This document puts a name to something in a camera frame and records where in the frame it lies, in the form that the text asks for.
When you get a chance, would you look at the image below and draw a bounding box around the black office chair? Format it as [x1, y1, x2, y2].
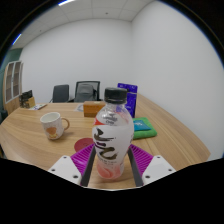
[49, 84, 70, 104]

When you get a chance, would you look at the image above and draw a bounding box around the dark box on wooden stand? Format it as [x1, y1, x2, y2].
[19, 89, 36, 109]

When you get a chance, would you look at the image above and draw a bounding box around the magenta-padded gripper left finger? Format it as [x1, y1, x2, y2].
[48, 143, 98, 188]

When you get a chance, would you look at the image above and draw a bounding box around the ceiling light panel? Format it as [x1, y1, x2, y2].
[58, 0, 76, 6]

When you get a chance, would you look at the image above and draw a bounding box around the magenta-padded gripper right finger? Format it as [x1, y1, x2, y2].
[127, 143, 177, 188]

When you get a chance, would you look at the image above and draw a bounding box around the flat round red coaster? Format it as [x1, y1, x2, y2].
[74, 137, 95, 153]

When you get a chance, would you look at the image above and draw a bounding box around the white mug with bear print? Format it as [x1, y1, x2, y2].
[39, 111, 71, 141]

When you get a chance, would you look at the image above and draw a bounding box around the green folded cloth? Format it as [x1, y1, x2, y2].
[132, 116, 158, 140]

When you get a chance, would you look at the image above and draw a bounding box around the clear black-capped drink bottle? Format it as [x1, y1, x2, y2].
[92, 87, 135, 181]

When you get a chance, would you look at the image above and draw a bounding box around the wooden glass-door shelf unit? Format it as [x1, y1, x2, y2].
[2, 60, 24, 114]

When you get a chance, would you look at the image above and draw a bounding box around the grey mesh office chair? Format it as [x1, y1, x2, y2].
[68, 80, 102, 103]

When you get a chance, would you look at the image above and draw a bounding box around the light blue packet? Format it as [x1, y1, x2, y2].
[133, 119, 152, 132]

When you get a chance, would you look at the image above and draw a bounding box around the white and green leaflet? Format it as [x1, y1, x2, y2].
[28, 103, 48, 111]

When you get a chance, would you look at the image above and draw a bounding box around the purple box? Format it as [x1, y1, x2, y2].
[117, 82, 139, 119]

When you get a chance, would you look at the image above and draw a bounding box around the brown wooden box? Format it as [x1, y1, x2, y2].
[82, 100, 107, 118]

